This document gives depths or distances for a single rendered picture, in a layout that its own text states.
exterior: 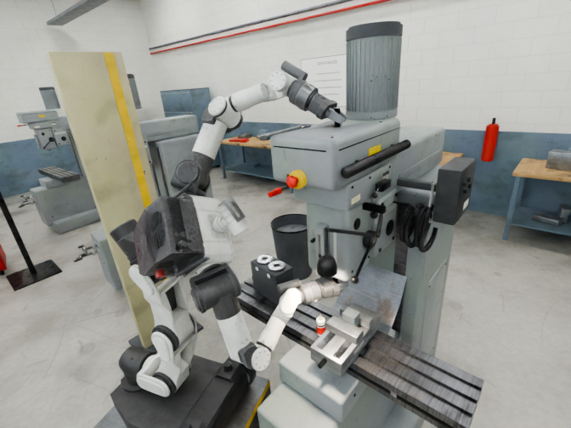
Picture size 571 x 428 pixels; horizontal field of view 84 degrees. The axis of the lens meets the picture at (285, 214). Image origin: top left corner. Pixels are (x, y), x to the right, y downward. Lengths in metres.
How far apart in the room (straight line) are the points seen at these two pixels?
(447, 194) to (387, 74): 0.48
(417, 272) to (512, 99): 3.86
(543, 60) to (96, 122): 4.79
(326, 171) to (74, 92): 1.85
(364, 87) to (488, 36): 4.09
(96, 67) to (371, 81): 1.79
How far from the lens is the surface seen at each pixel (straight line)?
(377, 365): 1.49
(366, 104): 1.28
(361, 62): 1.28
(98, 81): 2.50
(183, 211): 1.11
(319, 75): 6.35
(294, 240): 3.27
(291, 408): 1.59
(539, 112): 5.22
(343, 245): 1.18
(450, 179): 1.26
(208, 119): 1.28
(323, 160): 0.94
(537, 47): 5.20
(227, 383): 1.94
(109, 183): 2.53
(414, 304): 1.77
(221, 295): 1.10
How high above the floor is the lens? 2.05
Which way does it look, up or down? 23 degrees down
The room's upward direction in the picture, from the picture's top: 5 degrees counter-clockwise
